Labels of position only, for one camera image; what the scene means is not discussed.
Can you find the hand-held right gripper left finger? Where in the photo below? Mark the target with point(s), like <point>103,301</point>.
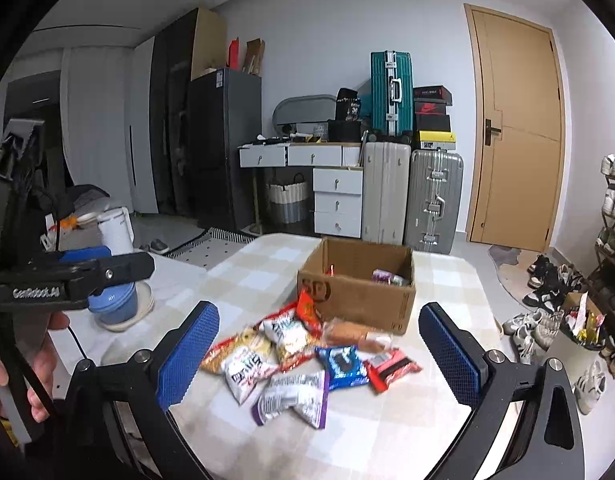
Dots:
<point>187,355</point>

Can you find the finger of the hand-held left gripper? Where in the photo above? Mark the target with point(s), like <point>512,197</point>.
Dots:
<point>85,254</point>
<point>122,267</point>

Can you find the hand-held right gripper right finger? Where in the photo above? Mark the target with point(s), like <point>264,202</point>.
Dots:
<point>450,355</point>

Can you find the yellow and white snack packet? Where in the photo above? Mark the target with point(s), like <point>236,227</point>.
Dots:
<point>227,352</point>

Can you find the white snack packet red print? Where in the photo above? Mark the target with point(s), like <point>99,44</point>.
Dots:
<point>247,377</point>

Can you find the white and red chip packet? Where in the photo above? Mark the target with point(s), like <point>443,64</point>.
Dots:
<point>287,335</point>

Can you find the blue cookie packet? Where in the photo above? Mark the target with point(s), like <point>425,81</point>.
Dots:
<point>343,366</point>

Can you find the brown cardboard box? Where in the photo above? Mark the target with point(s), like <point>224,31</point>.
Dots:
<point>357,300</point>

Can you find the purple and silver snack packet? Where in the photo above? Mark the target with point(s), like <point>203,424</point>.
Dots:
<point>292,395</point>

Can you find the person's left hand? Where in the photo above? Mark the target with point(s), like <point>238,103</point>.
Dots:
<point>40,385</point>

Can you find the small orange object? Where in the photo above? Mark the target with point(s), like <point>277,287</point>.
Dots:
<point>70,222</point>

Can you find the white electric kettle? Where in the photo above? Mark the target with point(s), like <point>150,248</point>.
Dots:
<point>116,230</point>

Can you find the grey slippers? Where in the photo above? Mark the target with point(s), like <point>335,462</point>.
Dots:
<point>160,246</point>

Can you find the grey cloth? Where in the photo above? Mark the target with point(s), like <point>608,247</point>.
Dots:
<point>90,197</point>

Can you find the clear bread packet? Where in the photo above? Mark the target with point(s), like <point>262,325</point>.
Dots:
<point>352,332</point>

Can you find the small purple snack packet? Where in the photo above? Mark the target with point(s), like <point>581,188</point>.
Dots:
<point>385,276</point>

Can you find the group of sneakers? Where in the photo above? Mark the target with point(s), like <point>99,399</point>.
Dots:
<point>542,305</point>

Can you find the striped floor rug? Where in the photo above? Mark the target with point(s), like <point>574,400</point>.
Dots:
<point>222,235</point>

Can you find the brown floor mat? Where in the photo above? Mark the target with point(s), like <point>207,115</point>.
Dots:
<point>512,267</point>

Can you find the open cardboard box with packets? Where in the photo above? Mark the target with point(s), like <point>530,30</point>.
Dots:
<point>585,325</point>

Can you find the white wardrobe panel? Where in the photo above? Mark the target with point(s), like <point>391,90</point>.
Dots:
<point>143,127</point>

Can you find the pair of white sneakers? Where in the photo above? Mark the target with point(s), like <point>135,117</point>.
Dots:
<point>591,386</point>

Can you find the black wardrobe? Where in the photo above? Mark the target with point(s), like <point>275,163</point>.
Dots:
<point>172,120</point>

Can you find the silver suitcase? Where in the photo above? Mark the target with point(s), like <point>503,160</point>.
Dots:
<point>434,200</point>

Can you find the dark grey refrigerator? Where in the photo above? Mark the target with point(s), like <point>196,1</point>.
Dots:
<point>225,150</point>

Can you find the white suitcase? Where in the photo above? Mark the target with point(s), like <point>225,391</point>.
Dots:
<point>385,192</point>

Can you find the woven storage basket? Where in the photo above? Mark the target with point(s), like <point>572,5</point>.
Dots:
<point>287,200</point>

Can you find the white dresser desk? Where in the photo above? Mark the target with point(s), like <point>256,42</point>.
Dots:
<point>307,185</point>

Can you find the yellow and black shoe box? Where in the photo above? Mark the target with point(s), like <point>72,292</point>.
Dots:
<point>436,139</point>

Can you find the plain black shoe box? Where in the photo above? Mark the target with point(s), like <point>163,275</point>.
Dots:
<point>432,123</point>

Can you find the red paper bag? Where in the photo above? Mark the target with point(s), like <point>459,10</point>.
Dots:
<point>232,55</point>

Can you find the wooden door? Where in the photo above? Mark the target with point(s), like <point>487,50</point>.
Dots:
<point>517,125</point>

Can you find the flat cardboard sheet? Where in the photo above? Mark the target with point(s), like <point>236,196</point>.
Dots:
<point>208,42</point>

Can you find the grey oval tray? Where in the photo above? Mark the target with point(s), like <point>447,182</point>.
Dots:
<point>305,109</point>

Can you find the black storage box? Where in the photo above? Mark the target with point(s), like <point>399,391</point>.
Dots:
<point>345,131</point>

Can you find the red and black shoe box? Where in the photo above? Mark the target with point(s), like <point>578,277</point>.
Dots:
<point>431,108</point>

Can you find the brown paper bag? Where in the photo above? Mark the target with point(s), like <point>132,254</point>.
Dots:
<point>255,56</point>

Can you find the teal suitcase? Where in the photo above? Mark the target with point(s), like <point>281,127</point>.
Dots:
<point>391,92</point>

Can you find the black bag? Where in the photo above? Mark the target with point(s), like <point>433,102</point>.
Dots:
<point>348,104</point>

